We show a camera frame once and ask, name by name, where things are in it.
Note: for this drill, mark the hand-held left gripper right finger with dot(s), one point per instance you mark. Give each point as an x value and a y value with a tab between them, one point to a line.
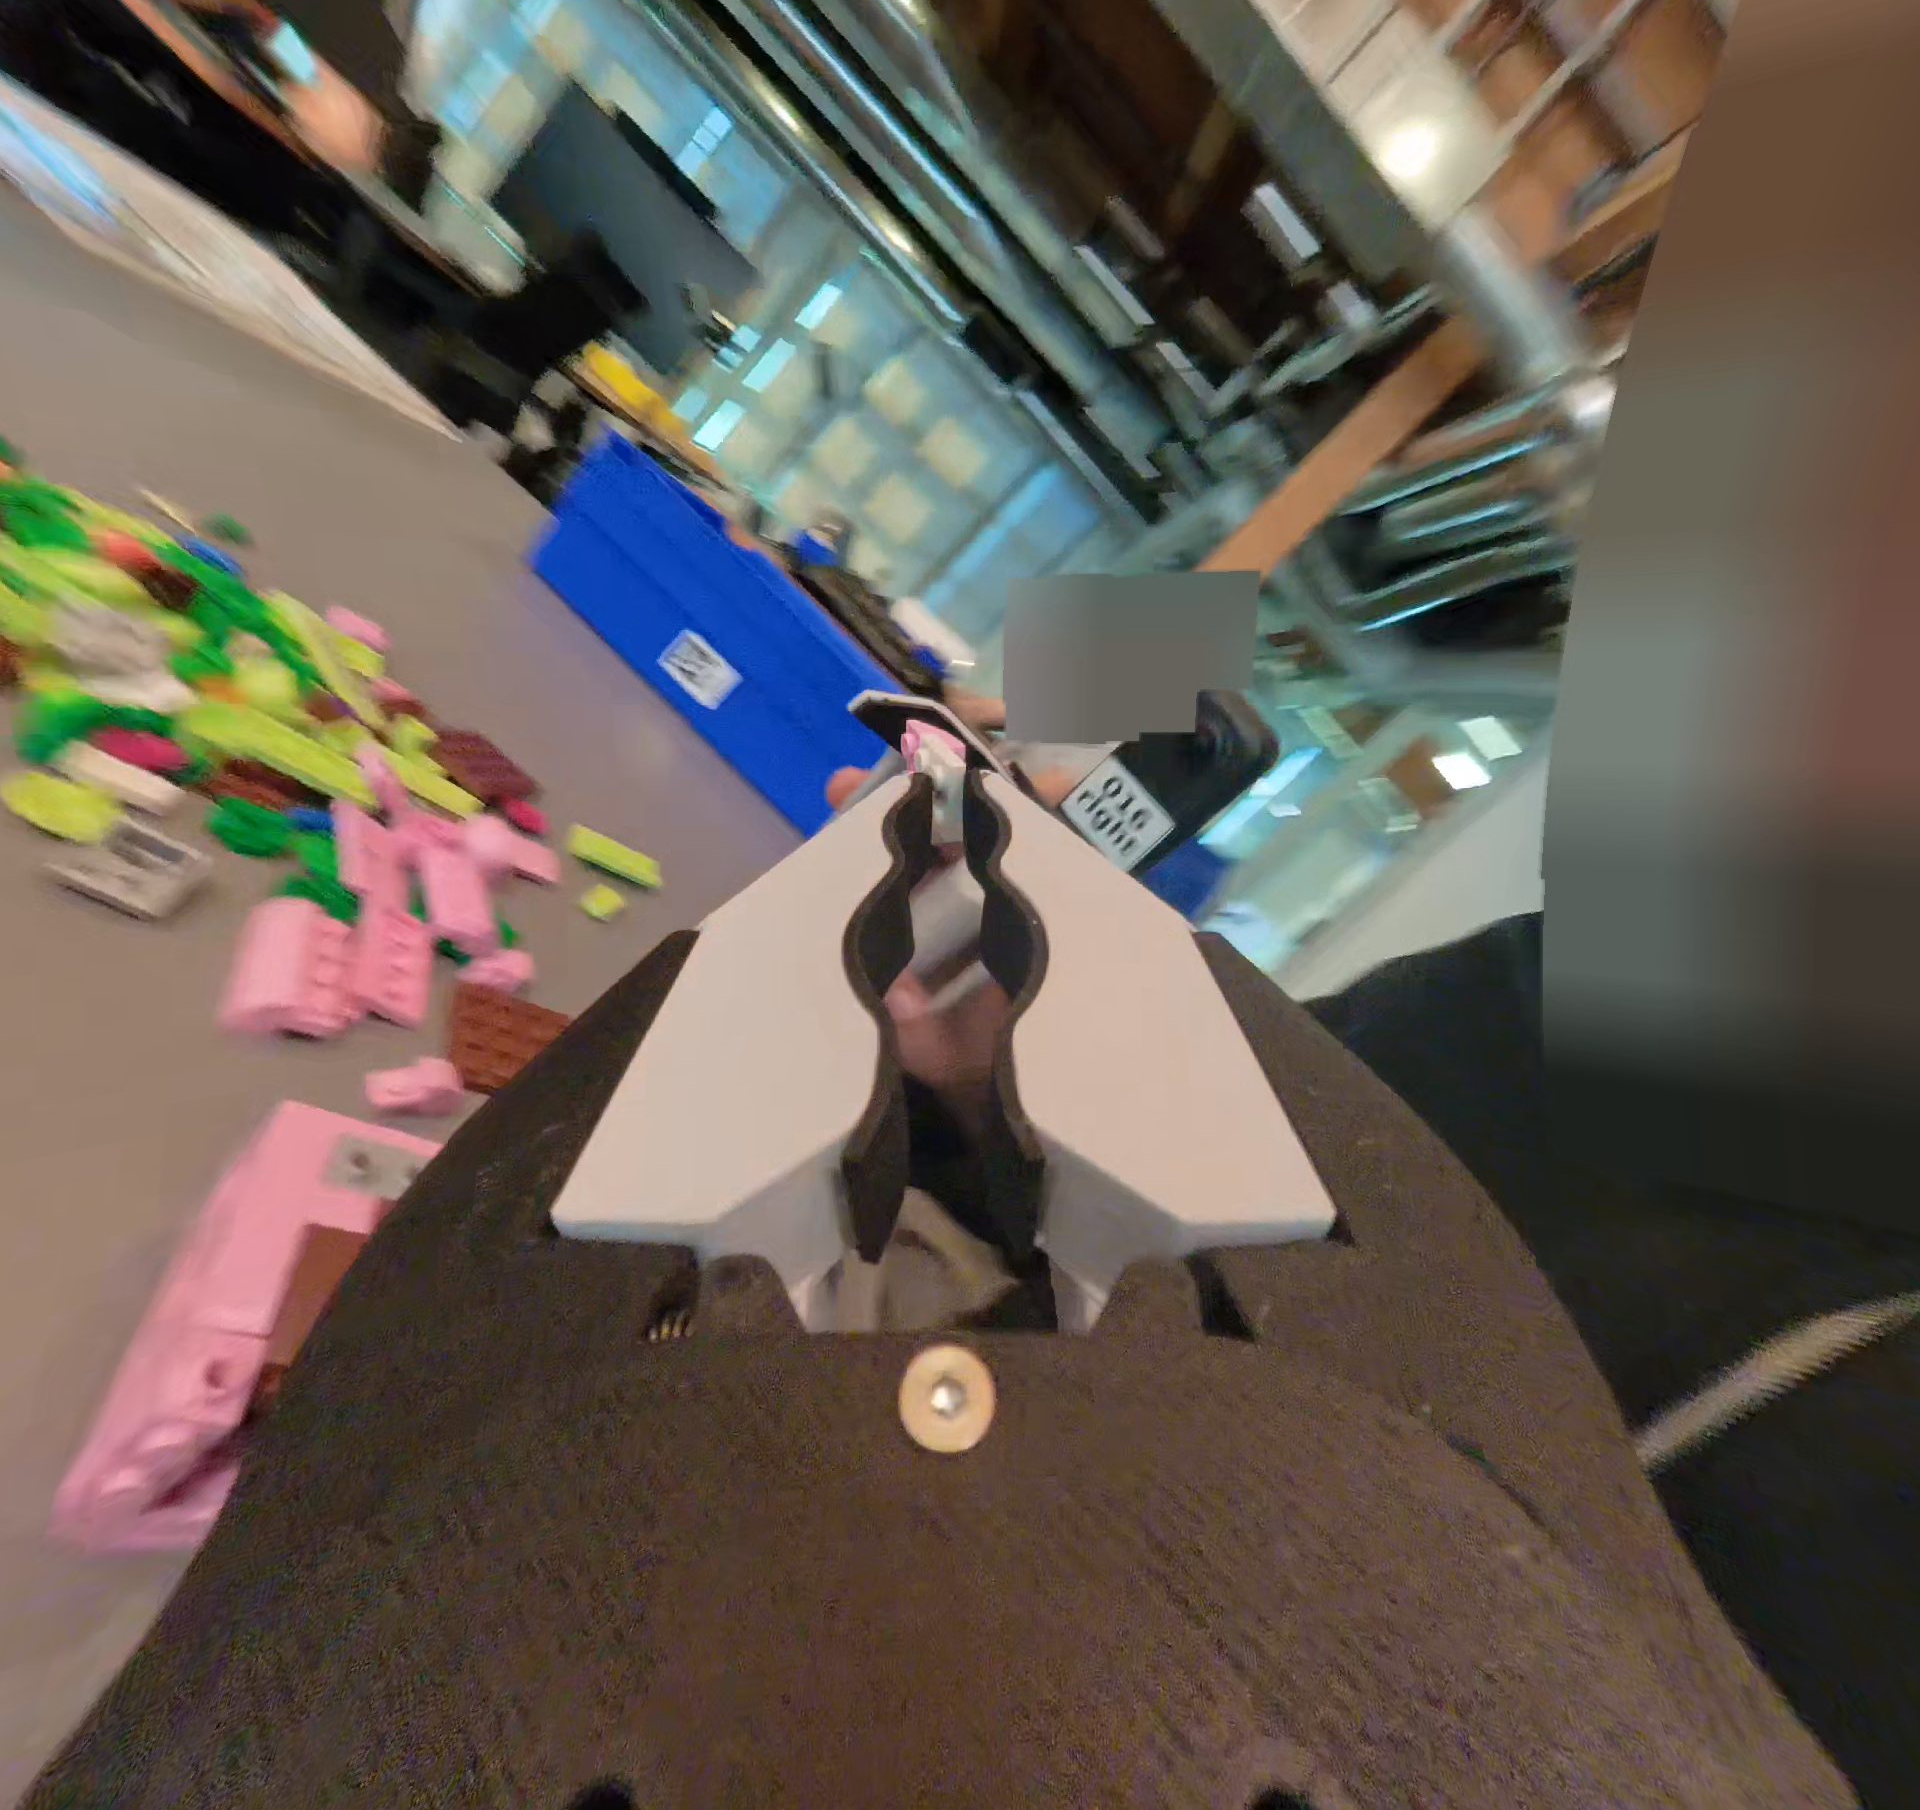
1168	1090

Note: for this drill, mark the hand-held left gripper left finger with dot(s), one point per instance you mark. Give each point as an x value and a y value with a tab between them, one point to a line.
719	1080

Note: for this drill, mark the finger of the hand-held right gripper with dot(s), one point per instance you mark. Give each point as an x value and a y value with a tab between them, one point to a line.
901	703

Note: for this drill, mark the tiny pink toy brick piece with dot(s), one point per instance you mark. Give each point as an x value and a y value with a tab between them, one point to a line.
923	753

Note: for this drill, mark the large pink toy brick block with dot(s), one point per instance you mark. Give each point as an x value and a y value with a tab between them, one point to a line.
194	1316

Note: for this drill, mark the person's right hand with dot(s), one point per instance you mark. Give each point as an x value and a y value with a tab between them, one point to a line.
944	1038

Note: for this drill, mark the brown toy brick plate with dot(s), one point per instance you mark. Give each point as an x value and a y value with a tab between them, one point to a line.
503	1038

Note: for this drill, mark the blue plastic bin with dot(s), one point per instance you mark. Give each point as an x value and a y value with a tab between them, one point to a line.
676	597

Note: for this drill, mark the small pink toy brick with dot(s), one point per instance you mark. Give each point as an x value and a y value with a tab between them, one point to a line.
408	1090

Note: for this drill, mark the person's black hoodie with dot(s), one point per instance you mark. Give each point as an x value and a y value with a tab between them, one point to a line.
1723	1211

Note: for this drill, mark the black monitor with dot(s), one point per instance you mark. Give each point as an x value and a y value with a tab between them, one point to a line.
631	209

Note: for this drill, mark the pile of colourful toy bricks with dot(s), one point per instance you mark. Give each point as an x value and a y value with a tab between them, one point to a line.
224	673

